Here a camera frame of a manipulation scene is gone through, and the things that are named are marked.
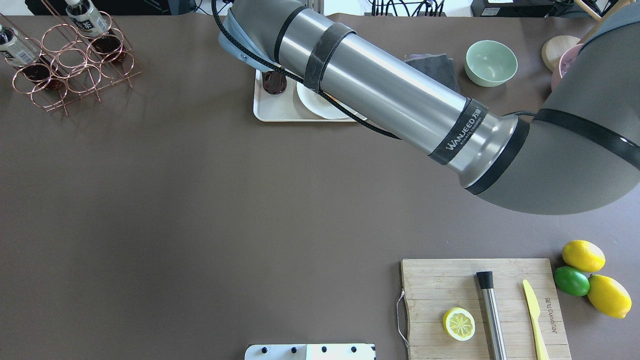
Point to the tea bottle white cap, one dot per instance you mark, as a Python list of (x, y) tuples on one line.
[(273, 82)]

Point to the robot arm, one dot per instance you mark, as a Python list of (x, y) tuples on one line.
[(580, 151)]

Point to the beige serving tray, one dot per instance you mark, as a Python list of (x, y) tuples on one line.
[(285, 107)]

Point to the tea bottle in rack rear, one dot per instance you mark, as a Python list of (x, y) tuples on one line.
[(91, 24)]

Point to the tea bottle in rack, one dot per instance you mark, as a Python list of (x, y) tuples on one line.
[(91, 24), (21, 54)]

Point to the tea bottle in rack front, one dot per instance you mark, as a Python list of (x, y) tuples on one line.
[(21, 54)]

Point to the white round plate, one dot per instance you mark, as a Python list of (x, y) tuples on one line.
[(318, 105)]

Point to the wooden cutting board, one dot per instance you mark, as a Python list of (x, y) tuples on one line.
[(433, 286)]

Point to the dark grey cloth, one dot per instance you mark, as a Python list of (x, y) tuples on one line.
[(439, 67)]

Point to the steel muddler black tip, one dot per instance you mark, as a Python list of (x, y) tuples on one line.
[(493, 323)]

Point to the half lemon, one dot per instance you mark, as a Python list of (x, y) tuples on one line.
[(459, 324)]

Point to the green ceramic bowl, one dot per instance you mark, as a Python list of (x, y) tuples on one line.
[(489, 63)]

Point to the green lime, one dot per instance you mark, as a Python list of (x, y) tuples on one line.
[(571, 281)]

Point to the wooden mug tree stand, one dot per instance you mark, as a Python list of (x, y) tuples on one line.
[(557, 46)]

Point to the whole lemon far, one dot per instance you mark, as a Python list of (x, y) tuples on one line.
[(583, 255)]

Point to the whole lemon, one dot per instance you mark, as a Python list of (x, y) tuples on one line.
[(583, 255), (609, 297)]

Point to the pink bowl with ice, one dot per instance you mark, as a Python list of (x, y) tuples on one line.
[(564, 63)]

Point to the yellow plastic knife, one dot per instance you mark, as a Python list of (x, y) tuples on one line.
[(534, 314)]

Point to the whole lemon near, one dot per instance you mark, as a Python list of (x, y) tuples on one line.
[(609, 297)]

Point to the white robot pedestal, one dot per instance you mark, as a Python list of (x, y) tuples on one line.
[(312, 351)]

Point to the copper wire bottle rack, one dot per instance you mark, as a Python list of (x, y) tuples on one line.
[(77, 71)]

